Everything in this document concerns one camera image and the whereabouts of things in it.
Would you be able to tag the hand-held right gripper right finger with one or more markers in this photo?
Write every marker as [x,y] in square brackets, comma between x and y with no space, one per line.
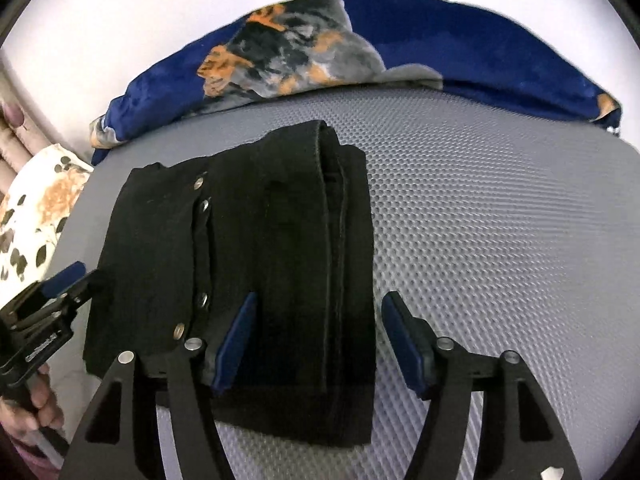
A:
[401,342]

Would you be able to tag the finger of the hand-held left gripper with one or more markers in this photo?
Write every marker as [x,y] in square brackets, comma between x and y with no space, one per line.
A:
[62,280]
[82,287]

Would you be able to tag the black pants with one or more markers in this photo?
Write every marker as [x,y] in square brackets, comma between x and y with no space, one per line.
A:
[300,260]

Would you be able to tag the white floral pillow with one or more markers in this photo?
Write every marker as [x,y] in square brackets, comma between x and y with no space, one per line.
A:
[45,200]

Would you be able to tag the blue floral blanket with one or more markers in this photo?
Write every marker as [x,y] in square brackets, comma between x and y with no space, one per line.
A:
[475,50]

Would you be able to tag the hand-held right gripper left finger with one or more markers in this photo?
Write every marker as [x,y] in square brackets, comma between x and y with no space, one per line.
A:
[239,342]

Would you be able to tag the person's left forearm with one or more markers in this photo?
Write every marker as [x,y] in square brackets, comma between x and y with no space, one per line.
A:
[25,465]

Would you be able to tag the grey mesh mattress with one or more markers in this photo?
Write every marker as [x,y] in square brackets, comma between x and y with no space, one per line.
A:
[475,210]

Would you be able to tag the person's left hand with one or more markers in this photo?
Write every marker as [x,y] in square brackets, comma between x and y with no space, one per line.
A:
[47,405]

